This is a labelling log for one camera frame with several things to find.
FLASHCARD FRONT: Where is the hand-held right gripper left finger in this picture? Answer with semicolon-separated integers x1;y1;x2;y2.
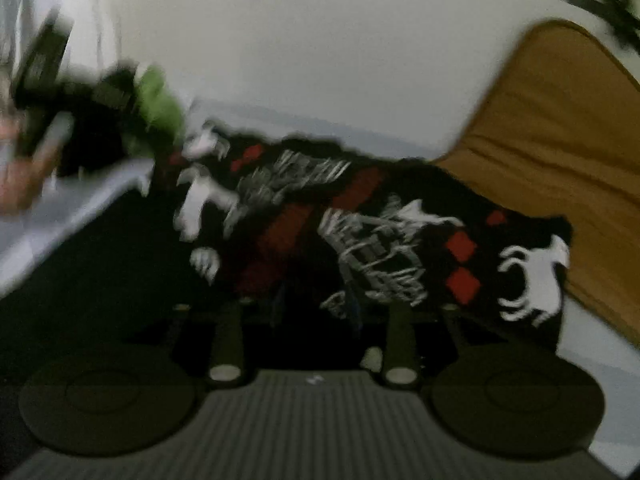
170;300;248;388

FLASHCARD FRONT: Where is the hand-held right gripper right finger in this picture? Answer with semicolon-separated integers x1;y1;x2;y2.
380;300;463;390

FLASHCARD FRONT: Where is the green and black garment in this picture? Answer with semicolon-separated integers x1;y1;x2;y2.
100;65;187;161

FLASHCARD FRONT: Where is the black printed knit garment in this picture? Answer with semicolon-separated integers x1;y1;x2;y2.
0;127;575;361

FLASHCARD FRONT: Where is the person's left hand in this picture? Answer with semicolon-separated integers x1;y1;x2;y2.
0;112;57;217

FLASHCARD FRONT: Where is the brown cushion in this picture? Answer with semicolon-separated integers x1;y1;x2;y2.
434;19;640;347

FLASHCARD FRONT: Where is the black tape cross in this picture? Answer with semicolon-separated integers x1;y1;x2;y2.
559;0;640;52

